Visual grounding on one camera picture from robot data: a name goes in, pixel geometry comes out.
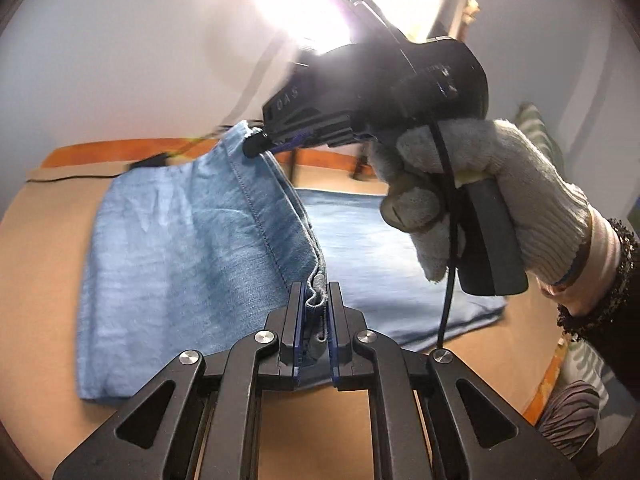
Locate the person's right hand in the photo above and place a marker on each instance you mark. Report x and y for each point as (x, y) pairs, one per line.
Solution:
(540, 195)

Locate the light blue denim pants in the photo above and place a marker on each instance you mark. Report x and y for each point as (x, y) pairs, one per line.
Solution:
(175, 240)

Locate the person's right forearm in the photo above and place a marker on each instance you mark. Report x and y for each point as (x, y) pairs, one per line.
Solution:
(610, 270)

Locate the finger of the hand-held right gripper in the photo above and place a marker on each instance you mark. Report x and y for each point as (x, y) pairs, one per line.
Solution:
(255, 143)

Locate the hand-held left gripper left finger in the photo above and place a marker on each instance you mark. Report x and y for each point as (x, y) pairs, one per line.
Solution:
(298, 320)

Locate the zebra patterned clothing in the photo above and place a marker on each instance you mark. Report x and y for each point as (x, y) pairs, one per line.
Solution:
(570, 410)

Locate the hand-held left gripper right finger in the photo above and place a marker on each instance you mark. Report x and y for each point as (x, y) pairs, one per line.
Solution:
(334, 320)

